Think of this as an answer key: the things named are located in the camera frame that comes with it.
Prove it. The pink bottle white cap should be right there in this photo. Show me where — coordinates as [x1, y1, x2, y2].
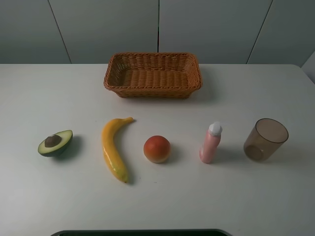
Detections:
[199, 121, 222, 164]

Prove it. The red orange peach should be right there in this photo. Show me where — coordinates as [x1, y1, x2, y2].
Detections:
[143, 135, 171, 164]

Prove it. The black tray edge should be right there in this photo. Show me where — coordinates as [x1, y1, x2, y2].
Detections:
[52, 229, 231, 236]

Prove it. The yellow banana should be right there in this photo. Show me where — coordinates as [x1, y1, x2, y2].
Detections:
[101, 117, 134, 183]

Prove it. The halved avocado with pit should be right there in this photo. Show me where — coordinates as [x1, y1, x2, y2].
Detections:
[37, 130, 73, 157]

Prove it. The brown translucent plastic cup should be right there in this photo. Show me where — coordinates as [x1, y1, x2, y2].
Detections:
[244, 118, 289, 162]

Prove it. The brown wicker basket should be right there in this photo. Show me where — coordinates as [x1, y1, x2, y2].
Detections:
[103, 53, 202, 99]

